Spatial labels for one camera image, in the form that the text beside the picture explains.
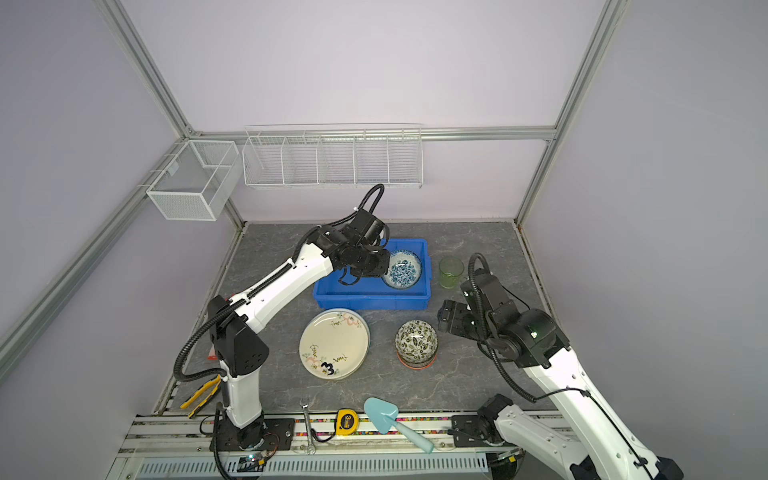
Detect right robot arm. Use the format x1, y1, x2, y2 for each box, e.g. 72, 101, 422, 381
438, 253, 684, 479

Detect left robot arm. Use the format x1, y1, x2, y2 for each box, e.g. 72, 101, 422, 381
173, 207, 390, 449

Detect blue plastic bin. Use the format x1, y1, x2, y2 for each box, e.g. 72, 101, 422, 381
312, 239, 432, 311

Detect yellow tape measure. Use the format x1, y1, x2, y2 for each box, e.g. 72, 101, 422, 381
335, 409, 359, 437

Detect red striped bowl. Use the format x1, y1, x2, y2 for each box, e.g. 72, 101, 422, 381
397, 355, 437, 370

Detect white wire shelf basket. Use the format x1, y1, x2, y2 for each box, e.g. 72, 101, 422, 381
241, 123, 424, 188

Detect floral cream plate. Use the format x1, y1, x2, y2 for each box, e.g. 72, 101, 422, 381
298, 308, 370, 381

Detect teal garden trowel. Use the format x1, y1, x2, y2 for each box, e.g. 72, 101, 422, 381
364, 397, 434, 454

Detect white vent grille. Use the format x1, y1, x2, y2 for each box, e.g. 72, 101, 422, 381
132, 452, 491, 479

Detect black white leaf bowl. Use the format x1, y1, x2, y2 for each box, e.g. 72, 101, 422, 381
394, 320, 439, 362

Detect silver wrench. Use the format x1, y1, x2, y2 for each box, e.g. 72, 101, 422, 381
299, 399, 316, 455

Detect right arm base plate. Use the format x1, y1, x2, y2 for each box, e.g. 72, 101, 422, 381
447, 414, 520, 449

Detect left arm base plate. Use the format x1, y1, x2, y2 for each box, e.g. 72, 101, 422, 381
212, 417, 296, 452

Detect blue floral bowl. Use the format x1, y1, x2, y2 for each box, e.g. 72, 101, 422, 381
382, 249, 423, 290

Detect green glass cup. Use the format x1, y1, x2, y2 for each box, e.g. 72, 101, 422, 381
438, 256, 464, 290

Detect white mesh box basket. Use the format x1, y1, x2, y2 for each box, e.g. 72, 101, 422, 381
147, 140, 243, 221

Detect yellow handled pliers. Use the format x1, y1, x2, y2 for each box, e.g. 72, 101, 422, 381
180, 375, 222, 418

